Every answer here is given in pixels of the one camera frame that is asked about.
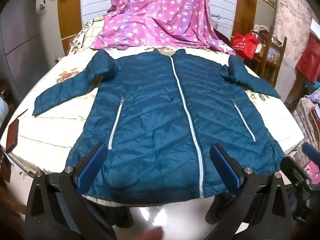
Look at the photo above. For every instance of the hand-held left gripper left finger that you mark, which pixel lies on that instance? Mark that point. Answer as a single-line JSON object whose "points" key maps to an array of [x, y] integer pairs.
{"points": [[93, 164]]}

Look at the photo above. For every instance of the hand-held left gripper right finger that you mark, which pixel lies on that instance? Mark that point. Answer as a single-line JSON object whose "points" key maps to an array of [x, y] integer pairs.
{"points": [[225, 170]]}

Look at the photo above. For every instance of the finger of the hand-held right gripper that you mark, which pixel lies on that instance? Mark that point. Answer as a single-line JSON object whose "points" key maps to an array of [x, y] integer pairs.
{"points": [[311, 150]]}

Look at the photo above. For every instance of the teal puffer jacket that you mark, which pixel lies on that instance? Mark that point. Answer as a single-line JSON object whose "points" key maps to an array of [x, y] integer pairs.
{"points": [[160, 110]]}

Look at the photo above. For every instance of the pile of clothes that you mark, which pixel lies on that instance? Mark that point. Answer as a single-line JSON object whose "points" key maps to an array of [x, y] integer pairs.
{"points": [[306, 115]]}

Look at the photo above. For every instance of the pink printed cloth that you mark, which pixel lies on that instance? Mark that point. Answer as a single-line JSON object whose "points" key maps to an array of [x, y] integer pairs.
{"points": [[311, 170]]}

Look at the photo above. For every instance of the floral checked bed blanket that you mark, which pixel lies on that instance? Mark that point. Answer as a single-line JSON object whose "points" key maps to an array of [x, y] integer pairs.
{"points": [[57, 132]]}

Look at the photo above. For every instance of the person's dark shoe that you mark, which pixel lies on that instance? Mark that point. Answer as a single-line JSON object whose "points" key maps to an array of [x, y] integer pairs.
{"points": [[122, 215]]}

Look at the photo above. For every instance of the dark red phone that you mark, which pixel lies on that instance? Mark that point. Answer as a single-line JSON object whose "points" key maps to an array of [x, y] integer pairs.
{"points": [[12, 136]]}

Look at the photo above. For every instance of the red cloth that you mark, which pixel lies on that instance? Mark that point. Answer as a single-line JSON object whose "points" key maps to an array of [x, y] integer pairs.
{"points": [[308, 60]]}

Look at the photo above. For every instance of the wooden chair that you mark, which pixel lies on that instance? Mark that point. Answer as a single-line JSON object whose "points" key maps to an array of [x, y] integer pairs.
{"points": [[271, 55]]}

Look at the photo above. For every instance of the red shopping bag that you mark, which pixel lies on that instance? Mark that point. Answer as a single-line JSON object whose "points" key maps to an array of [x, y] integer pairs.
{"points": [[246, 45]]}

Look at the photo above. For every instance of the pink floral quilt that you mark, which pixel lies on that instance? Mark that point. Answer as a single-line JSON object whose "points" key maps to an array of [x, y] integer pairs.
{"points": [[290, 22]]}

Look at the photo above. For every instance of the grey wardrobe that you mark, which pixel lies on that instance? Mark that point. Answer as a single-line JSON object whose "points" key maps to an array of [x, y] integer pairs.
{"points": [[25, 35]]}

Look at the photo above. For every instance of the purple floral sheet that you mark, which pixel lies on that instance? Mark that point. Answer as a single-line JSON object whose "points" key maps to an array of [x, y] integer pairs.
{"points": [[160, 15]]}

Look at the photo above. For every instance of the wall switch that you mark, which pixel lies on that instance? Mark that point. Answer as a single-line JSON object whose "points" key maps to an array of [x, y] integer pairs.
{"points": [[42, 5]]}

